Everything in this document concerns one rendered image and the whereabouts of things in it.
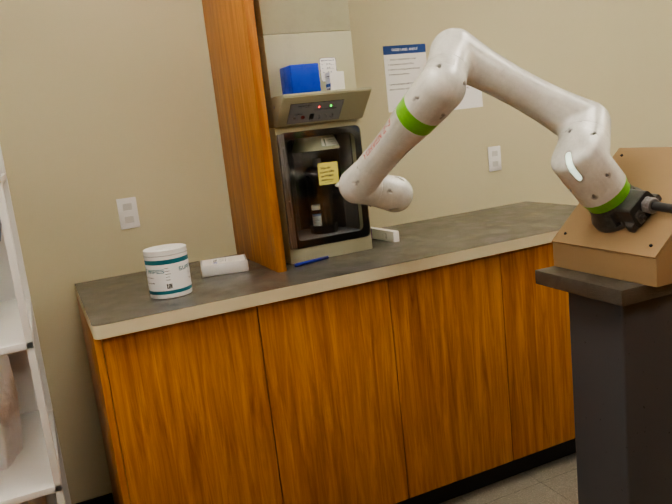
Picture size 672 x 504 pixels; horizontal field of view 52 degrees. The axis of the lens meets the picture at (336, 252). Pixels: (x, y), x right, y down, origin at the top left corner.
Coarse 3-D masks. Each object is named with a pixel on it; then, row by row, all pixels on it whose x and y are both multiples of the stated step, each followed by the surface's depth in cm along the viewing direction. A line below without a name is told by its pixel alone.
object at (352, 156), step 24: (288, 144) 231; (312, 144) 235; (336, 144) 238; (360, 144) 242; (288, 168) 232; (312, 168) 236; (312, 192) 237; (336, 192) 241; (312, 216) 238; (336, 216) 242; (360, 216) 246; (312, 240) 239; (336, 240) 243
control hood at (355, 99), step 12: (276, 96) 223; (288, 96) 218; (300, 96) 220; (312, 96) 222; (324, 96) 224; (336, 96) 226; (348, 96) 228; (360, 96) 231; (276, 108) 225; (288, 108) 222; (348, 108) 233; (360, 108) 235; (276, 120) 226; (324, 120) 233; (336, 120) 236
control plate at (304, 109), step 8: (296, 104) 222; (304, 104) 223; (312, 104) 225; (320, 104) 226; (328, 104) 228; (336, 104) 229; (296, 112) 225; (304, 112) 226; (312, 112) 228; (320, 112) 229; (328, 112) 231; (336, 112) 232; (288, 120) 226; (296, 120) 228; (304, 120) 229; (312, 120) 231; (320, 120) 232
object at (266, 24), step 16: (256, 0) 224; (272, 0) 224; (288, 0) 226; (304, 0) 228; (320, 0) 231; (336, 0) 233; (256, 16) 226; (272, 16) 225; (288, 16) 227; (304, 16) 229; (320, 16) 231; (336, 16) 234; (272, 32) 225; (288, 32) 227; (304, 32) 230
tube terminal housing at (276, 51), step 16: (320, 32) 232; (336, 32) 234; (272, 48) 226; (288, 48) 228; (304, 48) 230; (320, 48) 233; (336, 48) 235; (272, 64) 227; (288, 64) 229; (336, 64) 236; (352, 64) 238; (272, 80) 227; (320, 80) 234; (352, 80) 239; (272, 96) 228; (272, 112) 229; (272, 128) 231; (288, 128) 232; (304, 128) 234; (320, 128) 236; (272, 144) 234; (368, 208) 248; (288, 240) 237; (352, 240) 247; (368, 240) 250; (288, 256) 240; (304, 256) 240; (320, 256) 242
